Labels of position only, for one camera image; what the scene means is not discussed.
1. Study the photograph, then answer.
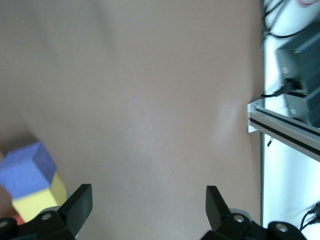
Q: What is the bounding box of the grey metal electronics box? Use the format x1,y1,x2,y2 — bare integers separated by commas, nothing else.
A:
275,32,320,127

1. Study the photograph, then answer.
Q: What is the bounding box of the black floor cable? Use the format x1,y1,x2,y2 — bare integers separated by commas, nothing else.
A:
263,0,320,39
299,201,320,232
260,83,291,99

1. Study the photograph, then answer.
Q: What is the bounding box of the brown paper table cover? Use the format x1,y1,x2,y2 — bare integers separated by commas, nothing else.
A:
0,0,265,240

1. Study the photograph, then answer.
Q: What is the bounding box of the yellow foam cube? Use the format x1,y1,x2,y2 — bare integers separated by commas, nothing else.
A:
11,171,69,223

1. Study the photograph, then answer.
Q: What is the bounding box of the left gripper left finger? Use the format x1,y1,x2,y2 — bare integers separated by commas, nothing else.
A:
0,183,94,240

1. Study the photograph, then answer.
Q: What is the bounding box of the purple foam cube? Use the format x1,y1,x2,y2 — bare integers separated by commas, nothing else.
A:
0,141,58,200

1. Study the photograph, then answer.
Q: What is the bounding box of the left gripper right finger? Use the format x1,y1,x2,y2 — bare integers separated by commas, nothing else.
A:
201,185,307,240

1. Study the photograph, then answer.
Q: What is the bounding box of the orange foam cube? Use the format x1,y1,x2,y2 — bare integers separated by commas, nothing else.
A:
13,214,27,225

